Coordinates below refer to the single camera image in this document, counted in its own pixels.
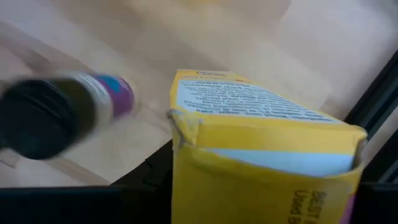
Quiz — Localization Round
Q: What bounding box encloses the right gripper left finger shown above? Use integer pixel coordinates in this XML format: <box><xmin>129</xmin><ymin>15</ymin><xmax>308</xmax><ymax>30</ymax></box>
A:
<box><xmin>110</xmin><ymin>139</ymin><xmax>174</xmax><ymax>224</ymax></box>

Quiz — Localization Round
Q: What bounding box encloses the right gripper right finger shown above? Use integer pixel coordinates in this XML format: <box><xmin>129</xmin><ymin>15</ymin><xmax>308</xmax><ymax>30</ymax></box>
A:
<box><xmin>353</xmin><ymin>182</ymin><xmax>398</xmax><ymax>224</ymax></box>

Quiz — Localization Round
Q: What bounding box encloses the black aluminium table frame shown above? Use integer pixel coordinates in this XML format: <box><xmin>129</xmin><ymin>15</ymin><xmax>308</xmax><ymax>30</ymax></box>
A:
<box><xmin>343</xmin><ymin>49</ymin><xmax>398</xmax><ymax>184</ymax></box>

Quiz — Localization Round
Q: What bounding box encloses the yellow mini cereal box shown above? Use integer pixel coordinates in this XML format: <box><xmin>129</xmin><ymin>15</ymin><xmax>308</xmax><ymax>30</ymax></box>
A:
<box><xmin>169</xmin><ymin>68</ymin><xmax>369</xmax><ymax>224</ymax></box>

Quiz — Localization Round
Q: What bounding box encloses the purple-label spice jar black lid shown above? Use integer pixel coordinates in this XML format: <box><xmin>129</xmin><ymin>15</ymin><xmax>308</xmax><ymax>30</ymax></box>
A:
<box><xmin>0</xmin><ymin>71</ymin><xmax>137</xmax><ymax>161</ymax></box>

